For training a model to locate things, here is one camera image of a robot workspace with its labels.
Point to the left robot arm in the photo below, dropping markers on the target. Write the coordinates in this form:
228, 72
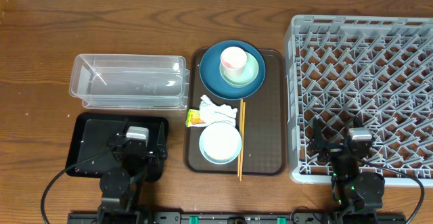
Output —
121, 190

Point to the clear plastic waste bin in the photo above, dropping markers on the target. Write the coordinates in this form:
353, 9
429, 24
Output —
130, 82

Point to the light green small plate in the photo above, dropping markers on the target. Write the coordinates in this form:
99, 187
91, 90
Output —
250, 72

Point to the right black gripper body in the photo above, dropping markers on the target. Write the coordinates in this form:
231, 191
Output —
336, 149

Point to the brown plastic serving tray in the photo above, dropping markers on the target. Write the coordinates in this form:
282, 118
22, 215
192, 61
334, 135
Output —
265, 152

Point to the white tissue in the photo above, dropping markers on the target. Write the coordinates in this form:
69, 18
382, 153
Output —
210, 112

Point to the black plastic tray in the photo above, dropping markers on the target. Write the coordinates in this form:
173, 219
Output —
90, 136

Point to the white rice grains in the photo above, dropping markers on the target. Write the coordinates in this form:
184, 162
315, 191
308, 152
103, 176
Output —
220, 141

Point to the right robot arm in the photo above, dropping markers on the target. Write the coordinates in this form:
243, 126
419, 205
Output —
358, 193

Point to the dark blue round plate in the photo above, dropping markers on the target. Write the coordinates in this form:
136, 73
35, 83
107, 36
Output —
213, 80

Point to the grey plastic dishwasher rack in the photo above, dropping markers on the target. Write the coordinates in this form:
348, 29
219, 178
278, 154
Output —
378, 69

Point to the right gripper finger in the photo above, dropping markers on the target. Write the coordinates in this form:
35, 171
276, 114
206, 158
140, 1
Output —
357, 122
317, 142

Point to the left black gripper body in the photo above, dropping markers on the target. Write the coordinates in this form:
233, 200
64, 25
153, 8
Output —
153, 160

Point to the light blue bowl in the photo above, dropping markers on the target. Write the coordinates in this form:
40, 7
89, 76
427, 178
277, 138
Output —
203, 149

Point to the pink plastic cup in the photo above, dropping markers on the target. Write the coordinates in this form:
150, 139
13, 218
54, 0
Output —
233, 60

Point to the yellow snack wrapper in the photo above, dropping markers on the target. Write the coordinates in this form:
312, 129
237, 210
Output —
193, 119

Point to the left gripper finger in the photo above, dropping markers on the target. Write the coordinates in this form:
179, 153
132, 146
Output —
161, 144
124, 127

